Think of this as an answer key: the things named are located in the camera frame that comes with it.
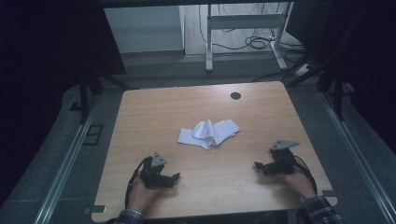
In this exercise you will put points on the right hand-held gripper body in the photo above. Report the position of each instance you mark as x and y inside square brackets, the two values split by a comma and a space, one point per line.
[282, 161]

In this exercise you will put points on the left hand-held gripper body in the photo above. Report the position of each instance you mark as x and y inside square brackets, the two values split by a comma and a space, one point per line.
[151, 174]

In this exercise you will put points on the white sock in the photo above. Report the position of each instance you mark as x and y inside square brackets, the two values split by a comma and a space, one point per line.
[208, 133]

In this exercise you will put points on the person's left hand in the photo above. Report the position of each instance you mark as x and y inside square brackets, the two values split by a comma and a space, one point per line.
[141, 196]

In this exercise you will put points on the person's right hand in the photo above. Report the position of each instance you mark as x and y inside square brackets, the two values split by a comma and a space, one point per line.
[299, 185]

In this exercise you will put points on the black round table grommet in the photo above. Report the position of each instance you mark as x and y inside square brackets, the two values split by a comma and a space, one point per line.
[235, 95]

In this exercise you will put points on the black metal stand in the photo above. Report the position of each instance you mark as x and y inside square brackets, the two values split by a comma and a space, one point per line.
[83, 99]
[338, 96]

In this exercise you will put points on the white power strip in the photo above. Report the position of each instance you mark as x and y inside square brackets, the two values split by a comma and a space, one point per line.
[302, 70]

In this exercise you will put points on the white panel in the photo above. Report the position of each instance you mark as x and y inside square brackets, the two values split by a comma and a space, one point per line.
[143, 29]

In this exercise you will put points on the grey metal table bracket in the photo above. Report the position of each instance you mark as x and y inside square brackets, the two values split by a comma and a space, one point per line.
[96, 209]
[333, 194]

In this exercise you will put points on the black floor outlet frame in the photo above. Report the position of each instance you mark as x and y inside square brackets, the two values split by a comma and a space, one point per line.
[93, 134]

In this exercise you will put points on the aluminium floor rail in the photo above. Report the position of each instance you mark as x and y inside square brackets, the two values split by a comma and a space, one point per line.
[358, 149]
[63, 171]

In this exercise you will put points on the white metal desk frame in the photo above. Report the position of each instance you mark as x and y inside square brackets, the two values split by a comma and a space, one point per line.
[243, 21]

